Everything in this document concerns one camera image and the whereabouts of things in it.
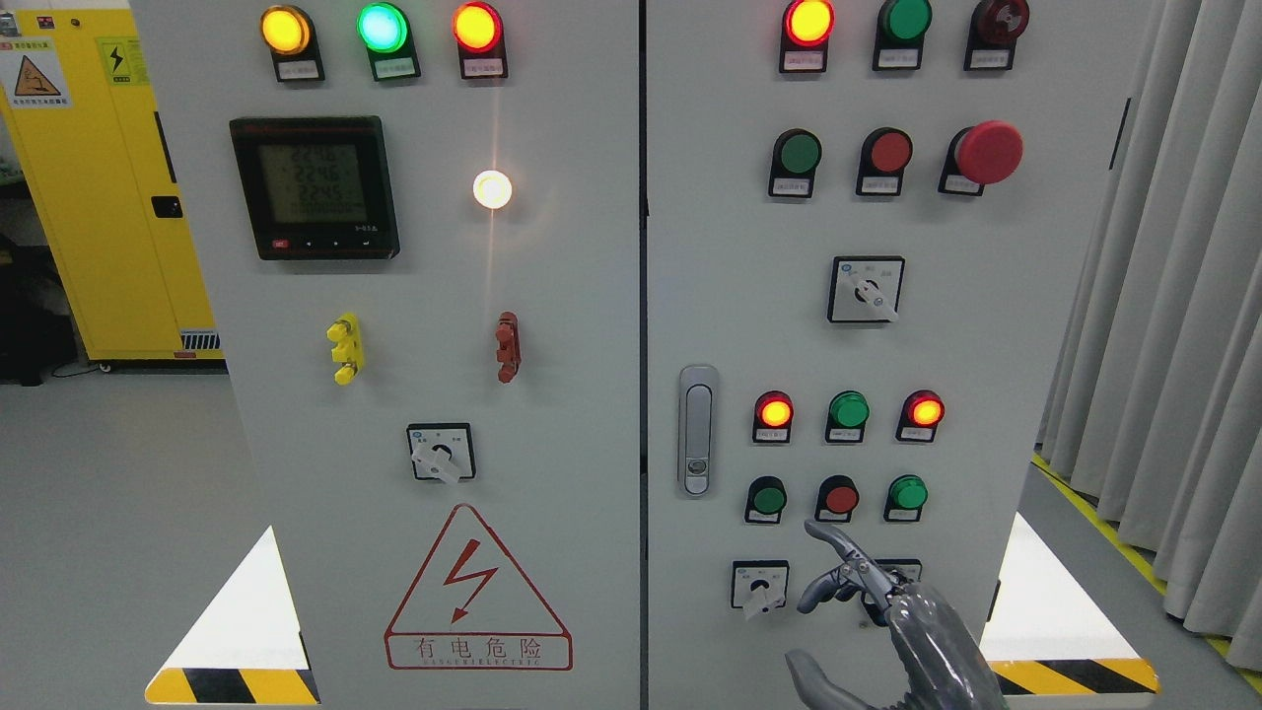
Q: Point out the white lit indicator lamp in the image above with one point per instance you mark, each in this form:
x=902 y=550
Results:
x=492 y=189

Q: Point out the yellow black floor hazard tape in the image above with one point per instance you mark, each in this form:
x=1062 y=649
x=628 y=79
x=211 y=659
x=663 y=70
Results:
x=1135 y=556

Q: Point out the red push button lower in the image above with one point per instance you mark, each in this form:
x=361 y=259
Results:
x=836 y=500

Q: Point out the red emergency stop mushroom button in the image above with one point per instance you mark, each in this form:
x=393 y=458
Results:
x=981 y=155

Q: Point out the green push button lower left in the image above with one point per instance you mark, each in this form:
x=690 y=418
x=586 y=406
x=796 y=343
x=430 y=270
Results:
x=765 y=501

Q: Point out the red indicator lamp top right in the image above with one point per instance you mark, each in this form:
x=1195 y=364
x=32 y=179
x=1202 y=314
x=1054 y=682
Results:
x=804 y=40

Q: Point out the green indicator lamp middle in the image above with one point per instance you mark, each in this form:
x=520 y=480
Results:
x=847 y=418

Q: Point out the green indicator lamp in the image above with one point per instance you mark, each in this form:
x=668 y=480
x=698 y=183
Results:
x=899 y=37
x=847 y=418
x=386 y=33

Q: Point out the yellow indicator lamp top left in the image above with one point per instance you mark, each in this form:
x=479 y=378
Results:
x=290 y=36

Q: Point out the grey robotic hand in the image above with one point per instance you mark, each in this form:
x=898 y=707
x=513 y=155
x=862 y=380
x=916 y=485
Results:
x=944 y=664

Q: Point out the red terminal connector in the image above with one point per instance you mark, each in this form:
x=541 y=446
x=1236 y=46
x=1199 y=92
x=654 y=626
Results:
x=509 y=347

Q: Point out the red indicator lamp middle left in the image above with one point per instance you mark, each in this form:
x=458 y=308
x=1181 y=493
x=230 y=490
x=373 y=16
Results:
x=773 y=417

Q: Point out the left door selector switch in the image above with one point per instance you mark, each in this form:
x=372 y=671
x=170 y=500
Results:
x=441 y=452

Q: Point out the yellow terminal connector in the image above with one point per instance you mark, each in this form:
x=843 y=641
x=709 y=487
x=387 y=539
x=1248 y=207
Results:
x=348 y=349

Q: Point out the right door upper selector switch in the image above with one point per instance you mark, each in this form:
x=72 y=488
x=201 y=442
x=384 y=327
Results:
x=865 y=289

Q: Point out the lower left selector switch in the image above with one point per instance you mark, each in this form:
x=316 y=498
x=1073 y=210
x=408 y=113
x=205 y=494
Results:
x=759 y=586

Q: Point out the grey curtain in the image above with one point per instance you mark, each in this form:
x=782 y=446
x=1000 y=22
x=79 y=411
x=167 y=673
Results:
x=1156 y=405

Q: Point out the black digital power meter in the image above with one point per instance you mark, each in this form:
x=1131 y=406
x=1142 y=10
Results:
x=316 y=188

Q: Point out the red electrical hazard warning sign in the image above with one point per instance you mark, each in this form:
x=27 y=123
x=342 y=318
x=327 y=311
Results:
x=471 y=606

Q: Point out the green indicator lamp top left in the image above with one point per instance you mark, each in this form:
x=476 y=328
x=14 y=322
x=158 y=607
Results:
x=386 y=33

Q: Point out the red indicator lamp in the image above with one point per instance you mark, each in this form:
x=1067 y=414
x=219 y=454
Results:
x=804 y=40
x=773 y=417
x=480 y=41
x=920 y=416

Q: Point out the red push button upper row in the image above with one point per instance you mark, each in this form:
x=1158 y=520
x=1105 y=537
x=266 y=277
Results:
x=884 y=156

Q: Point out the red indicator lamp middle right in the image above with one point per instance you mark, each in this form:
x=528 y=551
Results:
x=920 y=416

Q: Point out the green indicator lamp top right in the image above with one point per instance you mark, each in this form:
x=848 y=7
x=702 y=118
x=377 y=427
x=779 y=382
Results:
x=899 y=37

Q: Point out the silver cabinet door handle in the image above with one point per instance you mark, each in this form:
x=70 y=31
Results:
x=698 y=385

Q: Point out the green push button lower right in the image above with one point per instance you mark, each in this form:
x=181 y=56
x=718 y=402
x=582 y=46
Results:
x=905 y=499

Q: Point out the door selector switch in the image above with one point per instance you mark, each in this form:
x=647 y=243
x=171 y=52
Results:
x=865 y=289
x=441 y=452

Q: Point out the red indicator lamp top left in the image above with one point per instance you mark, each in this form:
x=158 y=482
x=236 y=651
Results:
x=480 y=41

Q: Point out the black key switch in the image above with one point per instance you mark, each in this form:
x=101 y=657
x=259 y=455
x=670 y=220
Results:
x=910 y=569

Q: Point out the grey electrical control cabinet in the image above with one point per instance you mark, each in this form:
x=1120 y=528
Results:
x=641 y=240

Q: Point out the dark red buzzer lamp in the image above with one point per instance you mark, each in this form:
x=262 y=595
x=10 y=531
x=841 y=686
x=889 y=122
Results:
x=993 y=32

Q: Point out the green push button upper row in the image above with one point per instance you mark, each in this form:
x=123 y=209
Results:
x=795 y=156

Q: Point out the yellow safety cabinet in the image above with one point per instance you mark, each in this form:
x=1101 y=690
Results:
x=79 y=104

